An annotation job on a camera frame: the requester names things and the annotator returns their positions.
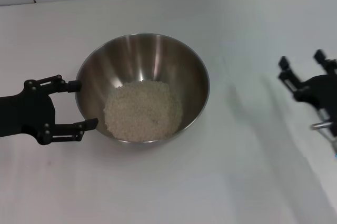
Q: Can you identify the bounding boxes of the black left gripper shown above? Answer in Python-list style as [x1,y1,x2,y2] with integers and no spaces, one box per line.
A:
[0,75,100,146]

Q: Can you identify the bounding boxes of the right wrist cable with plug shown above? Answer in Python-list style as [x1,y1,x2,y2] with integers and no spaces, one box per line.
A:
[310,120,334,132]

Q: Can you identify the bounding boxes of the stainless steel mixing bowl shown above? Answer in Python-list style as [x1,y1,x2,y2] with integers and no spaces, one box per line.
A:
[75,33,211,143]

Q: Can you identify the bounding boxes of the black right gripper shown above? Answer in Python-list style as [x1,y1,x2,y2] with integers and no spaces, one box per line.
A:
[277,49,337,119]

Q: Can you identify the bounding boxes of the white rice grains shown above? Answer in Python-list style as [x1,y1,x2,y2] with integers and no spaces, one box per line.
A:
[103,80,184,142]

